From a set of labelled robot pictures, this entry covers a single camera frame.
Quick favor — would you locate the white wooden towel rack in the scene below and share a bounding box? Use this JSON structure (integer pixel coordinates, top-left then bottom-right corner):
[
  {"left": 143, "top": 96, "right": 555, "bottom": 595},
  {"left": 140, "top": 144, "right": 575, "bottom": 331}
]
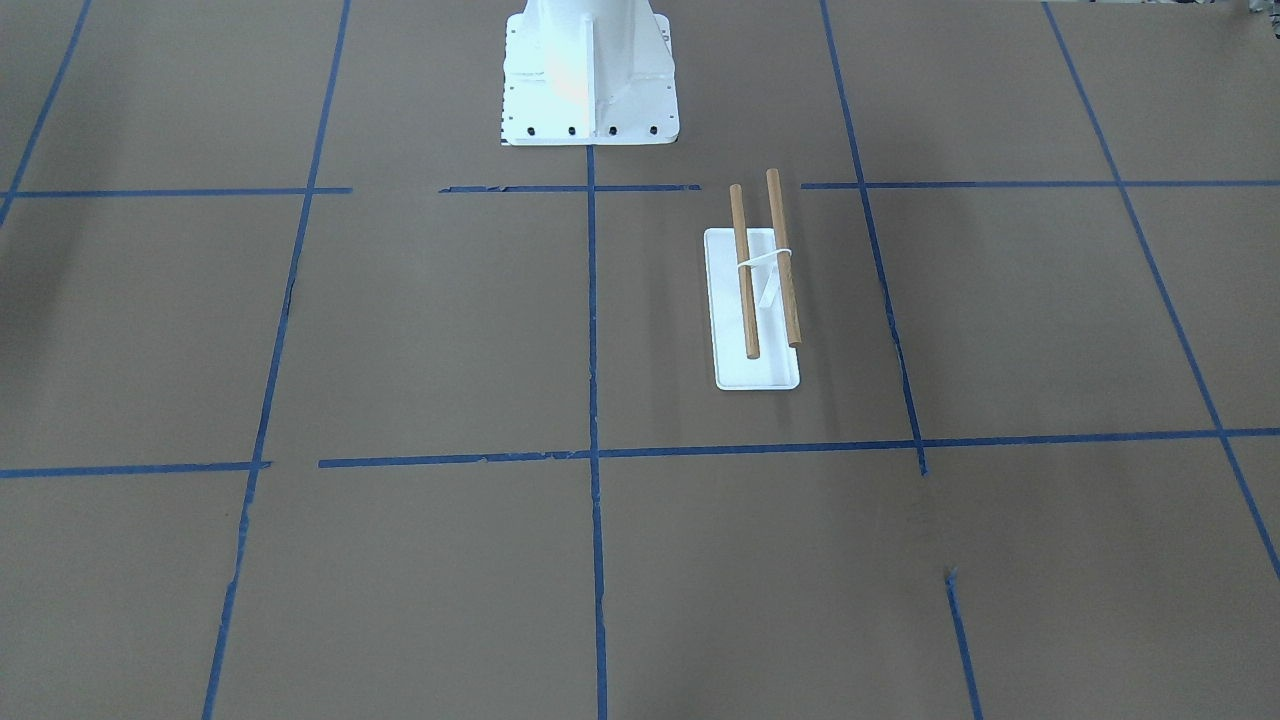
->
[{"left": 701, "top": 168, "right": 803, "bottom": 392}]

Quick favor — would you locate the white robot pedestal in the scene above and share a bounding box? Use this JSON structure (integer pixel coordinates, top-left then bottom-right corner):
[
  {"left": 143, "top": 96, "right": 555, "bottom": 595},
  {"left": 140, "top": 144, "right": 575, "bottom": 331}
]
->
[{"left": 500, "top": 1, "right": 681, "bottom": 147}]

